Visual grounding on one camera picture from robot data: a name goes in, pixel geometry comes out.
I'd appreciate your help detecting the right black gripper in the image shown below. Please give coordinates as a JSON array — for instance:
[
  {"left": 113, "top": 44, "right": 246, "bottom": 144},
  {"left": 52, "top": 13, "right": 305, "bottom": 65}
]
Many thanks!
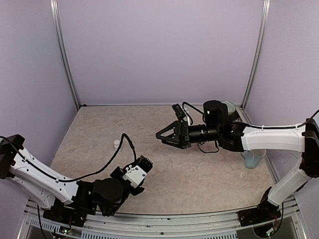
[{"left": 156, "top": 120, "right": 221, "bottom": 149}]

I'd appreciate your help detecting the white pill bottle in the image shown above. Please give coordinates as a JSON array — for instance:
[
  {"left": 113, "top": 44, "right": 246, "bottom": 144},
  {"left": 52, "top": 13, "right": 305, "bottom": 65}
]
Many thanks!
[{"left": 113, "top": 140, "right": 120, "bottom": 149}]

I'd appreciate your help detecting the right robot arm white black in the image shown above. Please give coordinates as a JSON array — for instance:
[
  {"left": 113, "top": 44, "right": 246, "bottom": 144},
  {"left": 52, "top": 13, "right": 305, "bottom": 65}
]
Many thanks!
[{"left": 156, "top": 100, "right": 319, "bottom": 221}]

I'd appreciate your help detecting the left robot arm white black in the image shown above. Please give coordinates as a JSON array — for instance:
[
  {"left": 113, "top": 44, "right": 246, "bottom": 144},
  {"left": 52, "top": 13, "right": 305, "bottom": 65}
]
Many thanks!
[{"left": 0, "top": 134, "right": 153, "bottom": 227}]

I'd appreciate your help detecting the pale green bowl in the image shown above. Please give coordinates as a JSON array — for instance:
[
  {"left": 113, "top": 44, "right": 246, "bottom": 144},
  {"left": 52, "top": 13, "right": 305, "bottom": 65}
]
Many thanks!
[{"left": 222, "top": 101, "right": 236, "bottom": 116}]

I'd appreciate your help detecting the light blue mug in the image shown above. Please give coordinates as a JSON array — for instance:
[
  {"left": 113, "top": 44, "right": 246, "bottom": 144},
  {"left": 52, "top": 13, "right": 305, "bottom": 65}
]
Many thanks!
[{"left": 241, "top": 149, "right": 266, "bottom": 169}]

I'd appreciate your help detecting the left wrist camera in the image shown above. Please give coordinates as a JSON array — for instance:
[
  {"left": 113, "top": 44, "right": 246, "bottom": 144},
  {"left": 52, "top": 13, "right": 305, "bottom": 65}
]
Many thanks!
[{"left": 135, "top": 155, "right": 153, "bottom": 173}]

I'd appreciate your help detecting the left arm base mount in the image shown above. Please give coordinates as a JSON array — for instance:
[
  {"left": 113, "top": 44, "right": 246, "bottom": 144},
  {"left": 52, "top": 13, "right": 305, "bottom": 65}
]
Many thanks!
[{"left": 43, "top": 208, "right": 87, "bottom": 227}]

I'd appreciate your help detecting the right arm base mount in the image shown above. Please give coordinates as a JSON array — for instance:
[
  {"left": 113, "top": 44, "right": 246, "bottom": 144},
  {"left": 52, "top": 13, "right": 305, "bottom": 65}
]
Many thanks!
[{"left": 238, "top": 208, "right": 281, "bottom": 227}]

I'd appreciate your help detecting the front aluminium rail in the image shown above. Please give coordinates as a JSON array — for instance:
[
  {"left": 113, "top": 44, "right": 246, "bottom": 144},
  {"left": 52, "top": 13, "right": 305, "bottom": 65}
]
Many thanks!
[{"left": 17, "top": 206, "right": 307, "bottom": 239}]

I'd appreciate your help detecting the right aluminium frame post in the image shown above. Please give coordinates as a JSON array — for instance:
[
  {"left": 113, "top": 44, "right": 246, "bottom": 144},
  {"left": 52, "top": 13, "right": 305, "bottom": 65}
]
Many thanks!
[{"left": 241, "top": 0, "right": 271, "bottom": 110}]

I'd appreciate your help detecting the aluminium frame post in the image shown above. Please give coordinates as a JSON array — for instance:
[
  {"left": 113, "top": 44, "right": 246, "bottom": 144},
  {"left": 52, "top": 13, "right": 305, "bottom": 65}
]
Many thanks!
[
  {"left": 241, "top": 0, "right": 271, "bottom": 110},
  {"left": 49, "top": 0, "right": 81, "bottom": 110}
]

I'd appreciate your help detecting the left aluminium frame post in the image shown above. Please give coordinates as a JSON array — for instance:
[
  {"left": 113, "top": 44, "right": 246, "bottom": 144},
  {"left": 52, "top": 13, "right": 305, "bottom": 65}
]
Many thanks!
[{"left": 49, "top": 0, "right": 81, "bottom": 110}]

